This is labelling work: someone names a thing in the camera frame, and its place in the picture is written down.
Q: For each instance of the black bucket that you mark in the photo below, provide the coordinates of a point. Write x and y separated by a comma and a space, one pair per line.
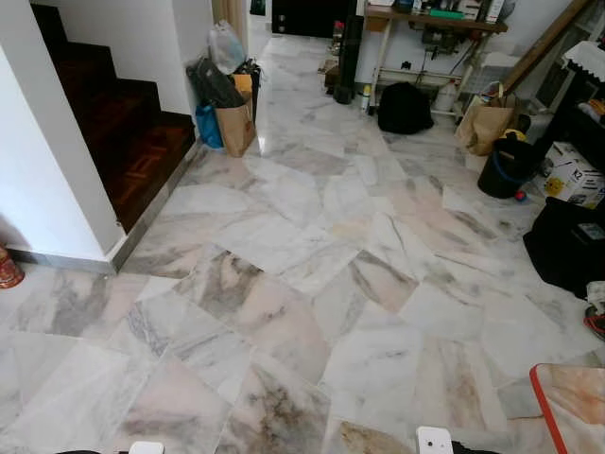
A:
506, 168

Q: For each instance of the long wooden plank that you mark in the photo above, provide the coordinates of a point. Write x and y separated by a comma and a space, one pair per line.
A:
544, 47

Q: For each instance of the brown paper bag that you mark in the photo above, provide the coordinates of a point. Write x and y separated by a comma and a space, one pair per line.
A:
236, 130
487, 125

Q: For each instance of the blue bag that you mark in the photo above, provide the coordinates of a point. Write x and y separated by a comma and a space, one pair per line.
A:
208, 128

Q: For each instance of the large black fabric bag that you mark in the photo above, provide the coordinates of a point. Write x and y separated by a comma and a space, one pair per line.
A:
567, 248

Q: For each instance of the white cardboard box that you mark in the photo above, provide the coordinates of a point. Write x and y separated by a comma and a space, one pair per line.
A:
575, 178

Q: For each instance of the white plastic bag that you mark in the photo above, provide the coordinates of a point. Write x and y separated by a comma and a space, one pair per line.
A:
227, 47

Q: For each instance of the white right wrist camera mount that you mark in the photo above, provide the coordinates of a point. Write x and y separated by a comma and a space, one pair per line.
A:
434, 442

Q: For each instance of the black backpack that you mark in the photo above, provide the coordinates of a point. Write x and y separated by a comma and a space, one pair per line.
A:
405, 109

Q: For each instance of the dark wooden staircase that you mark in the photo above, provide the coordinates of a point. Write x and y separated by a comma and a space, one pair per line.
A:
132, 142

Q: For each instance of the black shoulder bag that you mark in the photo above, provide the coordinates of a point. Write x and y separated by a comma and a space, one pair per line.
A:
213, 85

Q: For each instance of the red slipper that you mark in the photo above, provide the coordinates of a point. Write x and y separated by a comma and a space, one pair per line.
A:
596, 326

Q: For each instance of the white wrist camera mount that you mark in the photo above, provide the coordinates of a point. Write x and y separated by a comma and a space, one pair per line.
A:
434, 442
146, 448

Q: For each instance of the red-edged marble table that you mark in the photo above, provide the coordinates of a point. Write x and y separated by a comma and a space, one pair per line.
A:
577, 411

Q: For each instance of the dark cabinet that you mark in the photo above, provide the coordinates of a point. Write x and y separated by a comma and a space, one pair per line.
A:
312, 17

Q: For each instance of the black shelf unit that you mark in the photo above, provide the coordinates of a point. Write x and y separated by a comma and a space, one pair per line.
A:
579, 118

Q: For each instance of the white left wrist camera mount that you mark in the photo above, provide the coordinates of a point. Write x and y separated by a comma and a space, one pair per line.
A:
146, 448

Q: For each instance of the tall black cylinder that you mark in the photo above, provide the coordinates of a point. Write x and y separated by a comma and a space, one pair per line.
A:
351, 59

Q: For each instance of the white lace cloth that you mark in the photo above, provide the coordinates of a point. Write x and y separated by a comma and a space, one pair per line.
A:
586, 59

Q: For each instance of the wooden workbench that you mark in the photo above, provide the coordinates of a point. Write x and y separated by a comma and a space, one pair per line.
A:
425, 21

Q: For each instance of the red round container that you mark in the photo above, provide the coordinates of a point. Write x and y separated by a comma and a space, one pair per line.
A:
9, 270

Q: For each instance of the white plastic jug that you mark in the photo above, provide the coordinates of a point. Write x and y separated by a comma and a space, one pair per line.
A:
445, 97

